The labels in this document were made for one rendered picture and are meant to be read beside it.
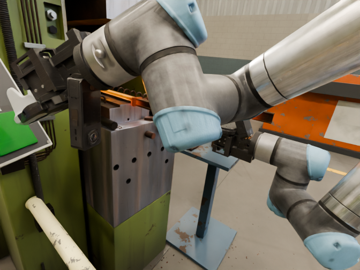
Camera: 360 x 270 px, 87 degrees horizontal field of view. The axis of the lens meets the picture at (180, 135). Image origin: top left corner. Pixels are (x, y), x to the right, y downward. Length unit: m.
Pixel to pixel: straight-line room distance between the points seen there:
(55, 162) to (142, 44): 0.72
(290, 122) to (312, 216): 3.64
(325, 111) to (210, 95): 3.85
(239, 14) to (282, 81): 8.42
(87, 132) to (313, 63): 0.31
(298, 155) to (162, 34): 0.40
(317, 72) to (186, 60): 0.15
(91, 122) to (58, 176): 0.61
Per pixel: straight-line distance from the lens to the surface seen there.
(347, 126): 4.12
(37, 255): 1.12
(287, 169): 0.52
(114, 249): 1.06
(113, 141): 0.73
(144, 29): 0.24
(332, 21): 0.27
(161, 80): 0.22
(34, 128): 0.52
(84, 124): 0.32
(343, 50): 0.26
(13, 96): 0.42
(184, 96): 0.21
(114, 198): 0.86
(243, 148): 0.56
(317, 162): 0.51
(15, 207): 0.94
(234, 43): 8.52
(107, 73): 0.28
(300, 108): 4.03
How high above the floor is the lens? 1.17
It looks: 21 degrees down
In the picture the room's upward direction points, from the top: 6 degrees clockwise
